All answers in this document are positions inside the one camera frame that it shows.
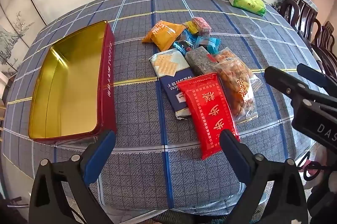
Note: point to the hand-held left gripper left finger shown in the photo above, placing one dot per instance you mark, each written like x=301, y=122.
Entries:
x=101, y=153

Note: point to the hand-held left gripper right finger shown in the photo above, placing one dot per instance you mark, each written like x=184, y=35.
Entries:
x=237, y=154

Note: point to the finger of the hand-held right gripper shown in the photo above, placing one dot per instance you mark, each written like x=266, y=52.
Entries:
x=281, y=79
x=313, y=76

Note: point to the clear bag of fried twists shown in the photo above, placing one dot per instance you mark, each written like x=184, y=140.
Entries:
x=238, y=82

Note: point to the red snack packet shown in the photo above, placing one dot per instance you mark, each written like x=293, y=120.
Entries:
x=208, y=111

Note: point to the red and gold tin box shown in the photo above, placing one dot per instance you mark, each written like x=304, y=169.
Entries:
x=68, y=87

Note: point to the blue candy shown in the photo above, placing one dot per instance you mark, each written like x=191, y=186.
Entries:
x=210, y=44
x=188, y=36
x=183, y=45

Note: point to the black sesame block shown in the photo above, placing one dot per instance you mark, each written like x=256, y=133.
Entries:
x=201, y=62

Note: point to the pink snack packet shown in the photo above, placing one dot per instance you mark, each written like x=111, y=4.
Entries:
x=202, y=25

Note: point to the navy cracker packet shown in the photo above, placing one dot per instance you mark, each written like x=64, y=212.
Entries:
x=171, y=82

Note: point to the yellow candy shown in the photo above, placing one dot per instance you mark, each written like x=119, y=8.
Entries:
x=191, y=27

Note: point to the orange snack packet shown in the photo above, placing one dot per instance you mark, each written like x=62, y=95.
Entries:
x=163, y=34

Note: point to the green tissue pack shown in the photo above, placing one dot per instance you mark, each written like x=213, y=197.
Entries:
x=246, y=1

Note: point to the blue plaid tablecloth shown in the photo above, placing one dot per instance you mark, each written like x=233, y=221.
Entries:
x=131, y=61

